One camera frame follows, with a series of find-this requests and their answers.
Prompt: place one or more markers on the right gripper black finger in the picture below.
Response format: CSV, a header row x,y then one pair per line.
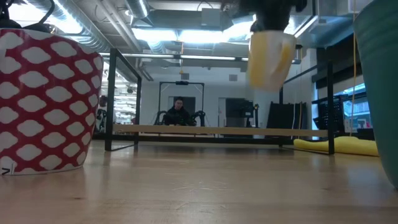
x,y
270,21

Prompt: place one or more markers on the yellow white cup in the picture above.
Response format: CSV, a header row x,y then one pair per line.
x,y
267,62

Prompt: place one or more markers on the teal cup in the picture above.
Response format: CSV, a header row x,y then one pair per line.
x,y
382,93

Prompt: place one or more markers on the red white patterned mug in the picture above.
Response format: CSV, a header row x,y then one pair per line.
x,y
46,102

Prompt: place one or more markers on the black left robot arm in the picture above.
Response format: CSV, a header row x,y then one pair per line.
x,y
6,21

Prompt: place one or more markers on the black background robot arm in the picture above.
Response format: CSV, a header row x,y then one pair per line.
x,y
160,118
199,117

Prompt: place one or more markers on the long fluorescent light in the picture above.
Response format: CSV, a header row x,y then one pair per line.
x,y
205,57

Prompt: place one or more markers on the black monitor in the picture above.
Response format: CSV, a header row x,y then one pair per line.
x,y
238,108

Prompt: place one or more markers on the black panel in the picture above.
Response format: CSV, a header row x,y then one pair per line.
x,y
284,119

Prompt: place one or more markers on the black plastic crate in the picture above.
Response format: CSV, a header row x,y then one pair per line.
x,y
331,113

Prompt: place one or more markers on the person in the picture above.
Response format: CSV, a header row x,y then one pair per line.
x,y
178,116

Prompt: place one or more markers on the yellow cloth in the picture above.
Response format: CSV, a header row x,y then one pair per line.
x,y
342,144

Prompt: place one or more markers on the black background rig frame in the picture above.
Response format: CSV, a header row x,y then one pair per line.
x,y
182,83

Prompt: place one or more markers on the silver ventilation duct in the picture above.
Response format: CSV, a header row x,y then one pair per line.
x,y
90,34

